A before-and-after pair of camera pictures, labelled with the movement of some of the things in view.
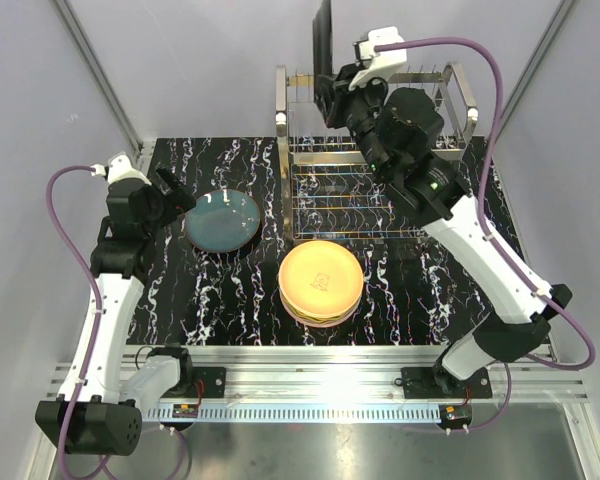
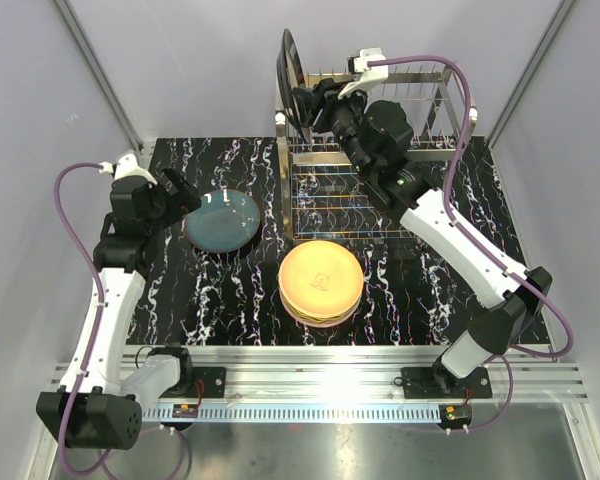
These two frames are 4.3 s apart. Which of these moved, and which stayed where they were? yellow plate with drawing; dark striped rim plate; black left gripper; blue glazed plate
Moved: dark striped rim plate
Stayed: black left gripper; yellow plate with drawing; blue glazed plate
